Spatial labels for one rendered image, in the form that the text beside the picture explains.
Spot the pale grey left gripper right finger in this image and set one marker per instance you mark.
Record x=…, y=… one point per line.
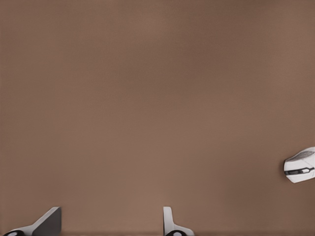
x=168, y=221

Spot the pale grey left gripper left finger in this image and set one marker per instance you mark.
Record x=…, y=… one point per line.
x=46, y=222

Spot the white computer mouse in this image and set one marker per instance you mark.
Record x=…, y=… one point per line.
x=301, y=164

